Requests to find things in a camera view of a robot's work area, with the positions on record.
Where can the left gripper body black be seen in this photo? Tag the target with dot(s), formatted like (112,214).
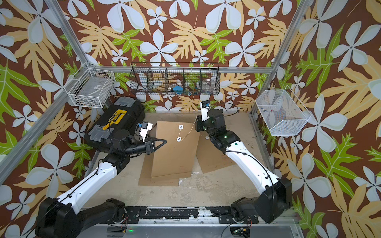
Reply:
(140,148)

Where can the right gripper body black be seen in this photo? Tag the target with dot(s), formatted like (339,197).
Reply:
(203,126)

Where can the brown kraft file bag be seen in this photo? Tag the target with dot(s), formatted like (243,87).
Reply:
(145,176)
(176,158)
(209,157)

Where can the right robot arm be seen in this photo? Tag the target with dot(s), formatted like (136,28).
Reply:
(275,192)

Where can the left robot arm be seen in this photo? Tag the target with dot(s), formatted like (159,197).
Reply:
(64,216)

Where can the black yellow toolbox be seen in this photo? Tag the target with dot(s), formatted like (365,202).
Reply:
(118,122)

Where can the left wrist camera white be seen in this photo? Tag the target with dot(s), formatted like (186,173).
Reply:
(144,129)

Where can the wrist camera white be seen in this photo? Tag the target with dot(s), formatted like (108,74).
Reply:
(204,106)
(144,129)

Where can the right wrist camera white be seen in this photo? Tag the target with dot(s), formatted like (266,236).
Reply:
(204,106)

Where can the black wire basket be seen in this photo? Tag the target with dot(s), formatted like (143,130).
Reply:
(175,79)

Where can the white wire basket left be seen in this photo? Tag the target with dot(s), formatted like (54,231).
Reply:
(90,87)

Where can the white wire basket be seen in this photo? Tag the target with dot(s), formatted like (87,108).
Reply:
(283,112)
(90,87)

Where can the white wire basket right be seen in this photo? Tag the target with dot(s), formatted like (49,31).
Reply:
(283,112)

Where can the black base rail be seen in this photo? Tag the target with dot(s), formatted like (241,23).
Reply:
(220,214)

